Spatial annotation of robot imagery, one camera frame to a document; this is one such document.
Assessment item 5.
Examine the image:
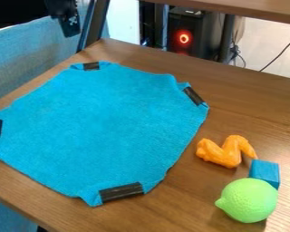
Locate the orange toy chicken wing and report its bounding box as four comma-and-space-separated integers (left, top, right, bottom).
194, 134, 259, 169

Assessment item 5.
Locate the blue block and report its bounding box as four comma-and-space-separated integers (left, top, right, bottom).
247, 159, 282, 190

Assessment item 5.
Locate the green toy lime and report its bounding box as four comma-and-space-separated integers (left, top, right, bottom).
214, 177, 280, 225

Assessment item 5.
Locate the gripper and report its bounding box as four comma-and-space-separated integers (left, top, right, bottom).
43, 0, 82, 39

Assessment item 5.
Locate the blue cloth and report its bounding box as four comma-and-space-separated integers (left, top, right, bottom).
0, 61, 211, 208

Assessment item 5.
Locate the black cable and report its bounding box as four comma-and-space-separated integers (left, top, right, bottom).
257, 32, 290, 73

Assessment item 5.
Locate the black computer tower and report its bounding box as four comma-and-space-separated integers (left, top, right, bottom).
165, 6, 227, 61

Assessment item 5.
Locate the wooden desk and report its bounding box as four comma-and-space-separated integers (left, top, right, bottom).
139, 0, 290, 63

